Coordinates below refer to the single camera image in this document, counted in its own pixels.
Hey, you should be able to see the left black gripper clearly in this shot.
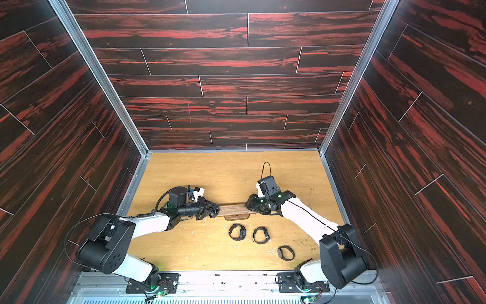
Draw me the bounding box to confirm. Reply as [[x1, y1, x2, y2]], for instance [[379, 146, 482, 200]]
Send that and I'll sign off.
[[178, 197, 220, 220]]

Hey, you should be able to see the wooden watch stand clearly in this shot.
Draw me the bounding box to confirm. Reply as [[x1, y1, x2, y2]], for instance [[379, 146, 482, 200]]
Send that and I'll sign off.
[[217, 204, 254, 221]]

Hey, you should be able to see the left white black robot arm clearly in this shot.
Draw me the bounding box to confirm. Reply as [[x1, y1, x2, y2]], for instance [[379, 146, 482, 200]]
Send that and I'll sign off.
[[77, 186, 220, 292]]

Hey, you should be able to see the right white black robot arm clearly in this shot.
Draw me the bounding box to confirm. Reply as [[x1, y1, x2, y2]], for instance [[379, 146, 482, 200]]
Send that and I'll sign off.
[[245, 191, 368, 289]]

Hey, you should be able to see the chunky black watch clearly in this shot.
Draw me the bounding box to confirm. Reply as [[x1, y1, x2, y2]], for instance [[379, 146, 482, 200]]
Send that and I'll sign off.
[[228, 224, 247, 241]]

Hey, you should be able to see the thin black band watch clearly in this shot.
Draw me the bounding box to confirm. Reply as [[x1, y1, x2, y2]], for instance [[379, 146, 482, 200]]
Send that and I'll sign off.
[[277, 245, 296, 262]]

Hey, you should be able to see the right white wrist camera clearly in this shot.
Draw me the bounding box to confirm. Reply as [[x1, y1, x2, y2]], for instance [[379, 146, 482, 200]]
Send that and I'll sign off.
[[256, 182, 265, 198]]

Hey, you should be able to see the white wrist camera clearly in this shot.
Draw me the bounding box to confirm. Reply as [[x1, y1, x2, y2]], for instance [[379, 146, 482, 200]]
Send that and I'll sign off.
[[256, 182, 265, 198], [188, 187, 205, 203]]

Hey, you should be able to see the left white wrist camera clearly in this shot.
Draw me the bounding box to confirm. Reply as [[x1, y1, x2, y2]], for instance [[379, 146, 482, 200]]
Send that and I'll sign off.
[[188, 187, 205, 203]]

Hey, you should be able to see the black watch with strap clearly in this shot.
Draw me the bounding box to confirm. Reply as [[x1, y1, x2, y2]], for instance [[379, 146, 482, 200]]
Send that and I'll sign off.
[[252, 227, 271, 244]]

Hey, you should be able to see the aluminium front rail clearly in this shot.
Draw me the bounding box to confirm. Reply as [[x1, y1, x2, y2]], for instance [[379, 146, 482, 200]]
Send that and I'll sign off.
[[68, 271, 391, 303]]

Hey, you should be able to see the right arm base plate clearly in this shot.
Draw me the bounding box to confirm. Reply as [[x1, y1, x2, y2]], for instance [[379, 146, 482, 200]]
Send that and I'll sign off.
[[275, 272, 330, 293]]

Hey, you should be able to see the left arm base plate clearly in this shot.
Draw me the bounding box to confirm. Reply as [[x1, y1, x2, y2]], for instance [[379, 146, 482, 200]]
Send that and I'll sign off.
[[125, 272, 180, 296]]

